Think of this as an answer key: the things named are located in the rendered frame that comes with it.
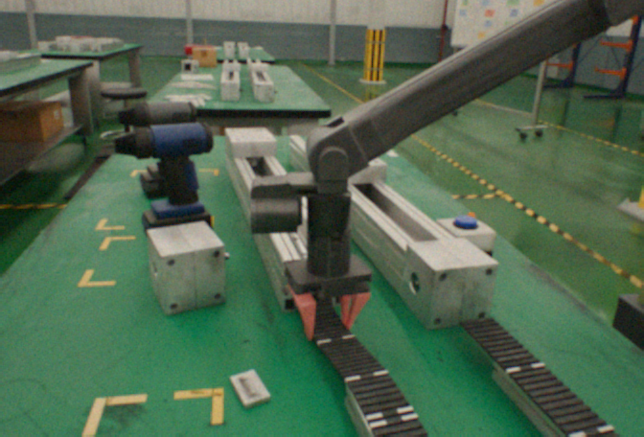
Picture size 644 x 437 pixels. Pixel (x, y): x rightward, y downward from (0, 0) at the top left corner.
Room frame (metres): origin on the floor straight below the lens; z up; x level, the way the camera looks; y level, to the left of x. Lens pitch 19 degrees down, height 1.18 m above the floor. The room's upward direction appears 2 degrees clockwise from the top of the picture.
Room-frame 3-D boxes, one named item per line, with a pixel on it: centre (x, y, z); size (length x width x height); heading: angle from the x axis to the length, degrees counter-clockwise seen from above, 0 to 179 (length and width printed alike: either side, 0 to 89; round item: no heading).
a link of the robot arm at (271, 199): (0.59, 0.03, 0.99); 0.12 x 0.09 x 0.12; 96
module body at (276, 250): (1.04, 0.12, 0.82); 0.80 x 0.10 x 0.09; 17
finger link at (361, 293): (0.59, -0.03, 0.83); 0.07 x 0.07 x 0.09; 19
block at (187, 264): (0.69, 0.19, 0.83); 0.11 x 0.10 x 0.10; 120
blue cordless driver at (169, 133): (0.88, 0.30, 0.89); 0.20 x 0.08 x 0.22; 120
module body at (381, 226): (1.09, -0.06, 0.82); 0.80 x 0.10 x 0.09; 17
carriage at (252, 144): (1.27, 0.19, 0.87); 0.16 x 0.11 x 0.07; 17
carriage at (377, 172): (1.09, -0.06, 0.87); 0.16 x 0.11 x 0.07; 17
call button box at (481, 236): (0.86, -0.26, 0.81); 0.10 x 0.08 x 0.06; 107
